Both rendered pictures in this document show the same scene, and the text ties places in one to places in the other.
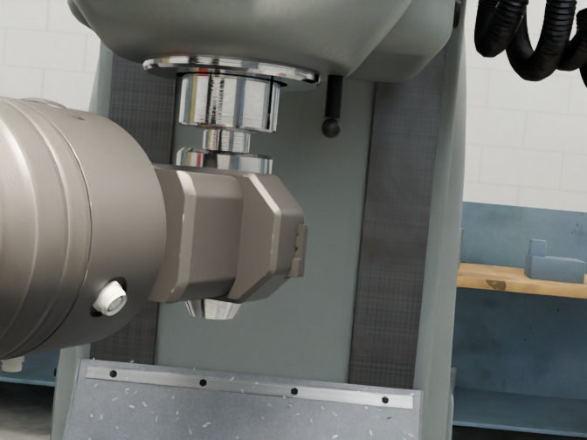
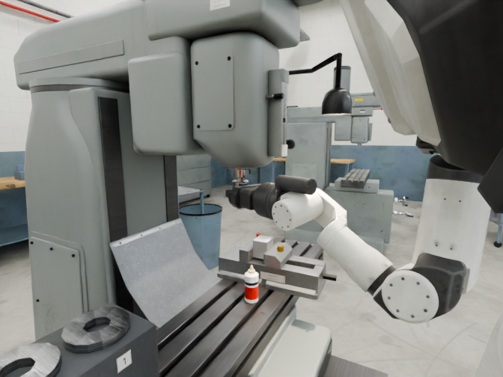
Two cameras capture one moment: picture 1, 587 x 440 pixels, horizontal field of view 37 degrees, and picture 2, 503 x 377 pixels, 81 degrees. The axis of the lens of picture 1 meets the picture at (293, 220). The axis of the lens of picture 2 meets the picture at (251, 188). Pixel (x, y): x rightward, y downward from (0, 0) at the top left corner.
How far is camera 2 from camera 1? 0.76 m
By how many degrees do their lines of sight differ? 64
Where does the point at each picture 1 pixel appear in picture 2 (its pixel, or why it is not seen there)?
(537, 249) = (20, 168)
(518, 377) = (16, 219)
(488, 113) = not seen: outside the picture
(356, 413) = (172, 227)
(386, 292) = (171, 197)
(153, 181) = not seen: hidden behind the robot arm
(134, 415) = (131, 250)
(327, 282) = (160, 199)
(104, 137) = not seen: hidden behind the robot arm
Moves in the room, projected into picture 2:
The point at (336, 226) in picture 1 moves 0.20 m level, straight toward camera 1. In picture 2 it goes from (160, 185) to (204, 190)
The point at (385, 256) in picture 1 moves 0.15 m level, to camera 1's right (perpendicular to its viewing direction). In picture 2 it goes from (171, 189) to (194, 183)
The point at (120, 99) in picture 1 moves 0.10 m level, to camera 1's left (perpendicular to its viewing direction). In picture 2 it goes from (108, 162) to (74, 165)
